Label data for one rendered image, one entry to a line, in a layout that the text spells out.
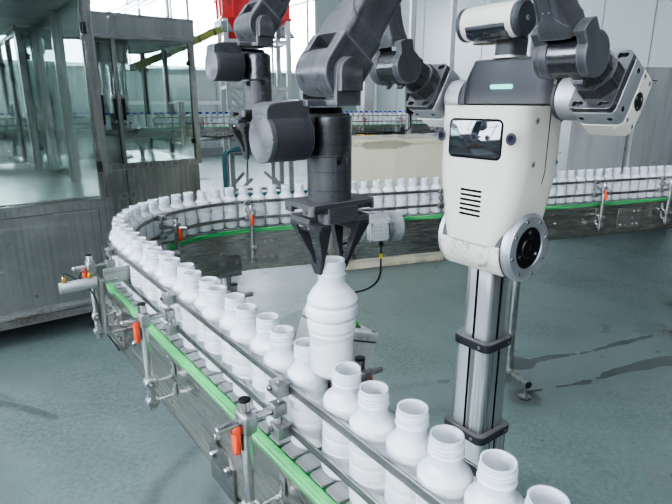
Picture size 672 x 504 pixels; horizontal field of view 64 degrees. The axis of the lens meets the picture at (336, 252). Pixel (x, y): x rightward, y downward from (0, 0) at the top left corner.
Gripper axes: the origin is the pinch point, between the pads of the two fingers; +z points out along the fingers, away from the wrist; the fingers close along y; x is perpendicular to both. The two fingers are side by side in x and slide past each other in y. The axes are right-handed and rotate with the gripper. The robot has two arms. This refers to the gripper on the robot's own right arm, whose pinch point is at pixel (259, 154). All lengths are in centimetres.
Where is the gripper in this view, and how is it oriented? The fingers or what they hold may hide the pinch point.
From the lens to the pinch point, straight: 113.8
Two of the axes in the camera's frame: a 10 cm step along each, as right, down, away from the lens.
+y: -8.0, 1.7, -5.8
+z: 0.0, 9.6, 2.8
